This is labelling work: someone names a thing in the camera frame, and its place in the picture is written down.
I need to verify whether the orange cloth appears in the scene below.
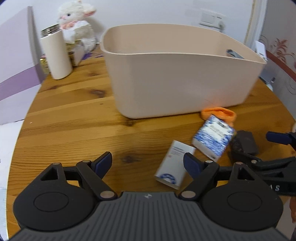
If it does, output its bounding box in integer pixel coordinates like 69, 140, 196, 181
201, 107, 237, 123

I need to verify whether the gold foil item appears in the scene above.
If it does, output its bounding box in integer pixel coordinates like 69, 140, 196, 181
40, 56, 49, 74

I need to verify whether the white plush lamb toy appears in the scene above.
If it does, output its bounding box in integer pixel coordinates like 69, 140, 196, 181
57, 0, 97, 52

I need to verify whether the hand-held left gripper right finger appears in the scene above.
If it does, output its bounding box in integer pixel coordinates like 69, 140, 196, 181
179, 153, 256, 201

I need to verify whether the grey item in bin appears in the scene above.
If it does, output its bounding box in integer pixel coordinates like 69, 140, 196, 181
226, 49, 245, 60

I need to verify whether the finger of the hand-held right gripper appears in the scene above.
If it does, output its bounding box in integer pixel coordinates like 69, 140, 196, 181
229, 150, 296, 175
266, 131, 296, 147

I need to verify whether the white tumbler with metal rim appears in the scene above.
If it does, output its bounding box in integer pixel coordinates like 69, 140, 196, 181
40, 24, 73, 80

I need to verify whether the blue patterned white box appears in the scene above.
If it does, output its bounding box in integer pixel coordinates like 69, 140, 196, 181
192, 115, 236, 162

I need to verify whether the purple and white cabinet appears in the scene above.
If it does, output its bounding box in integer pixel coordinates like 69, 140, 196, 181
0, 6, 44, 126

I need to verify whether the white appliance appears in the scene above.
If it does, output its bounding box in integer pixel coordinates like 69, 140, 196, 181
254, 40, 268, 62

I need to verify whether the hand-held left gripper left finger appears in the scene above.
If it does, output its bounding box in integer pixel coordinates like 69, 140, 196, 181
40, 152, 117, 201

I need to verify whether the white medicine box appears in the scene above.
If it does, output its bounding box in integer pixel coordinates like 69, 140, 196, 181
154, 140, 196, 190

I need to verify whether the beige plastic storage bin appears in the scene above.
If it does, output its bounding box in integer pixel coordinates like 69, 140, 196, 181
100, 24, 268, 119

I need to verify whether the black rectangular block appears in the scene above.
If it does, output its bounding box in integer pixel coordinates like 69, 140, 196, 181
228, 130, 259, 160

